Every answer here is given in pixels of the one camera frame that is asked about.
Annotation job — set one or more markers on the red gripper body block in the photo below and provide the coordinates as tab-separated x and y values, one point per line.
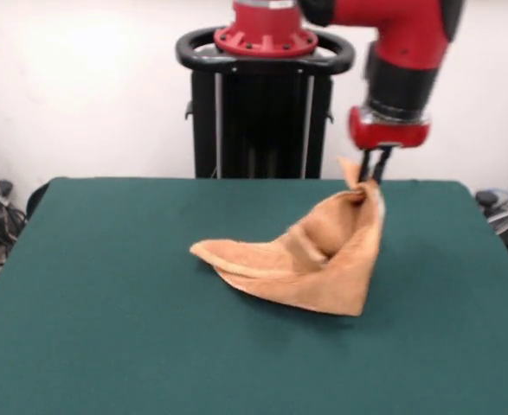
387	135

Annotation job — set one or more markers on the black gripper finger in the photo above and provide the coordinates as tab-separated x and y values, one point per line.
382	166
366	166

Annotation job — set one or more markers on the orange terry towel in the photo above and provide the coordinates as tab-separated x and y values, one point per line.
323	276

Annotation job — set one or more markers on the grey round chair base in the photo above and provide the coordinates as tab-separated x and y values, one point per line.
501	220

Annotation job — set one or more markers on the dark green table cloth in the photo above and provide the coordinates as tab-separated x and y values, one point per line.
85	281

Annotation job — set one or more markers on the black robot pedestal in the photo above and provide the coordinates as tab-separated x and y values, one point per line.
253	129

